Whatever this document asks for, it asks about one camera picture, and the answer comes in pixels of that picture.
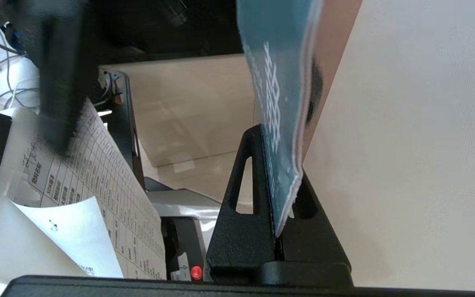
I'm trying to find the grey cable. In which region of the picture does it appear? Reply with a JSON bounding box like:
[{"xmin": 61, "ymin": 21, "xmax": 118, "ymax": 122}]
[{"xmin": 0, "ymin": 0, "xmax": 42, "ymax": 110}]

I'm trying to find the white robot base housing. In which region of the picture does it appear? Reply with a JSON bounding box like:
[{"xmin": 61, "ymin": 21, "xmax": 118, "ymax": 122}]
[{"xmin": 143, "ymin": 177, "xmax": 222, "ymax": 283}]

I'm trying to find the blue and white door hanger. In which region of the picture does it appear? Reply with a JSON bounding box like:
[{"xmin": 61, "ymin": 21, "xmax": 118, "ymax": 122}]
[{"xmin": 236, "ymin": 0, "xmax": 325, "ymax": 238}]

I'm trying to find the black metal bracket frame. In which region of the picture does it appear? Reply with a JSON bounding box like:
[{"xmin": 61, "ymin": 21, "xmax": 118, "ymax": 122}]
[{"xmin": 96, "ymin": 69, "xmax": 146, "ymax": 191}]

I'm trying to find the printed table form sheet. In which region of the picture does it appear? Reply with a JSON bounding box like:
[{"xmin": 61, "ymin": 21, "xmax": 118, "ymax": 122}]
[{"xmin": 6, "ymin": 98, "xmax": 168, "ymax": 282}]

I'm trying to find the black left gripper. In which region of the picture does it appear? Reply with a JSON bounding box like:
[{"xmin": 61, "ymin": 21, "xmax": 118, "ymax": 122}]
[{"xmin": 0, "ymin": 0, "xmax": 147, "ymax": 156}]

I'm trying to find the beige curved wall panel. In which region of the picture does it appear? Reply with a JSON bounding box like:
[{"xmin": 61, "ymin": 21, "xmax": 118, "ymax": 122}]
[{"xmin": 99, "ymin": 53, "xmax": 263, "ymax": 167}]

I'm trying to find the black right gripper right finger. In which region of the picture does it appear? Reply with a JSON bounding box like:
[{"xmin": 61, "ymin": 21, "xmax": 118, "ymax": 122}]
[{"xmin": 281, "ymin": 173, "xmax": 353, "ymax": 286}]

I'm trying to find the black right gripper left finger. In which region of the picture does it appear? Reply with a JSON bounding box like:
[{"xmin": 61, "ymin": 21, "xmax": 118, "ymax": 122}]
[{"xmin": 206, "ymin": 124, "xmax": 281, "ymax": 283}]

